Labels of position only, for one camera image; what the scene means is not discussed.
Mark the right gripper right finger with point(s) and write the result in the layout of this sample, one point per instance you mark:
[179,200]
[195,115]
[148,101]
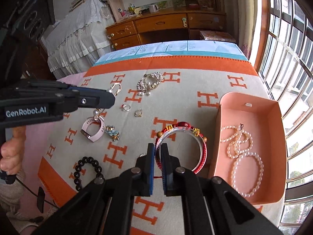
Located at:
[210,206]

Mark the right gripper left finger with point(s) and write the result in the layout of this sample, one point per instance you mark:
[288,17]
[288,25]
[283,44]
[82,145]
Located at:
[104,206]

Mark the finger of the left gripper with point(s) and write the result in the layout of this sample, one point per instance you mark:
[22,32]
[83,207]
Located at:
[61,97]

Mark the pink smart watch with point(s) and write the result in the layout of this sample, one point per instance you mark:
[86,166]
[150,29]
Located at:
[93,129]

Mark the blue flower brooch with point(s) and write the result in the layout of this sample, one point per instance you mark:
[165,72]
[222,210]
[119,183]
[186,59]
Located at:
[113,133]

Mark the pink jewelry box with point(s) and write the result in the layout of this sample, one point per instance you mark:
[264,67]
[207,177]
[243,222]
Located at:
[249,149]

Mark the left hand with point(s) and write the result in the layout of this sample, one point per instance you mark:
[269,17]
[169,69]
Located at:
[12,150]

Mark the pink bed sheet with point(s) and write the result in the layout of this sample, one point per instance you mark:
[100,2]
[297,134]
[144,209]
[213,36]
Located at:
[37,136]

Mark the white lace covered furniture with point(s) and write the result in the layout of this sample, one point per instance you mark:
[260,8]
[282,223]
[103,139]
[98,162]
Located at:
[79,40]

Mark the orange H pattern blanket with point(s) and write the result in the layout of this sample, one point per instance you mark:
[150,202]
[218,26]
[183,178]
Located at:
[180,112]

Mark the white mug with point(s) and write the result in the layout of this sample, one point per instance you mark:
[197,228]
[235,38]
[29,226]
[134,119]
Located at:
[153,8]

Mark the wooden desk with drawers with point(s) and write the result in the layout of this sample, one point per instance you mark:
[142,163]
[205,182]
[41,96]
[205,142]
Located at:
[165,25]

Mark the stack of books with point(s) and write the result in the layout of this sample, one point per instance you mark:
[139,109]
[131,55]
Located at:
[216,36]

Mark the blue patterned bed sheet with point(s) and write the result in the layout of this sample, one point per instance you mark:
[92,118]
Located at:
[175,48]

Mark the beige curtain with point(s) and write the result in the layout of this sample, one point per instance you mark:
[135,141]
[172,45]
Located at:
[241,17]

